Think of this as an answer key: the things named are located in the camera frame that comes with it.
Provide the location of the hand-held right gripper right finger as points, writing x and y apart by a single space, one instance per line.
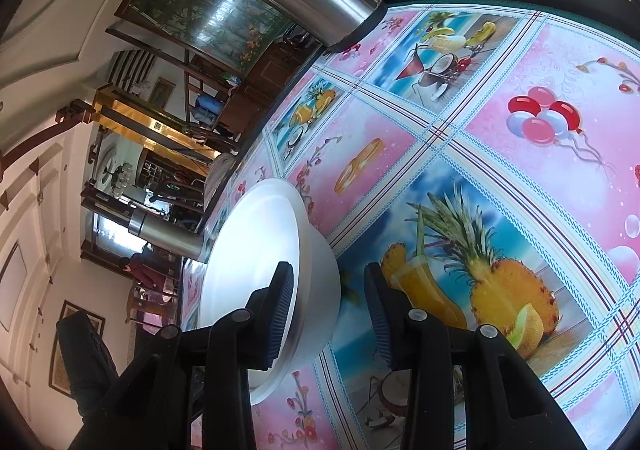
377 325

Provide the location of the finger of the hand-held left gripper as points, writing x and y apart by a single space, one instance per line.
87 360

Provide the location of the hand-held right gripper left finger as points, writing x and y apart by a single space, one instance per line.
282 320

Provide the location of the white bowl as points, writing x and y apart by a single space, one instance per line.
250 240

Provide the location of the slim steel thermos flask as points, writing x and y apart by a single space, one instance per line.
170 237

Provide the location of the fruit print tablecloth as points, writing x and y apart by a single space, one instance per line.
500 180

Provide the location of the blue water jug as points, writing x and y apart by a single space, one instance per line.
207 109

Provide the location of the large flower painting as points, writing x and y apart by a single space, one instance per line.
200 14

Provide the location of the framed wall picture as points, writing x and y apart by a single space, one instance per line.
60 370

